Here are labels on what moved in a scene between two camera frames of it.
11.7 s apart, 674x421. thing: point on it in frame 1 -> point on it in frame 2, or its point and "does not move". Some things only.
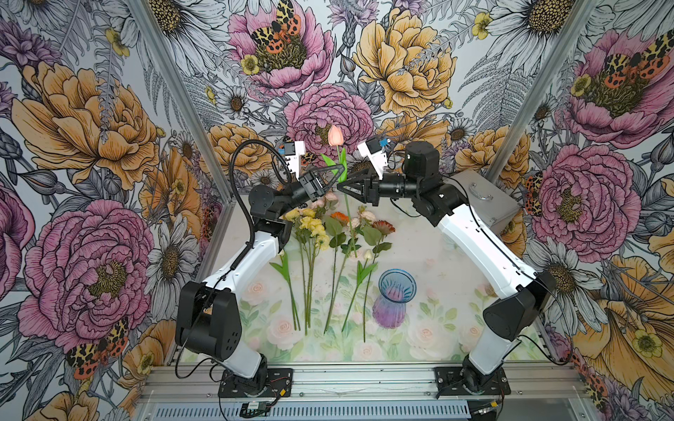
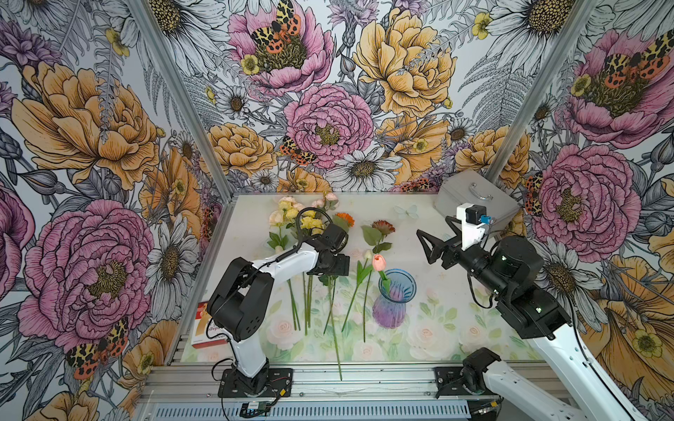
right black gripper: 370,189 -> 439,249
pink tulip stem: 340,174 -> 379,263
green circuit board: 250,409 does not move
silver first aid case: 491,203 does not move
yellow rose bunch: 311,233 does not move
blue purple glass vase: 397,287 does not move
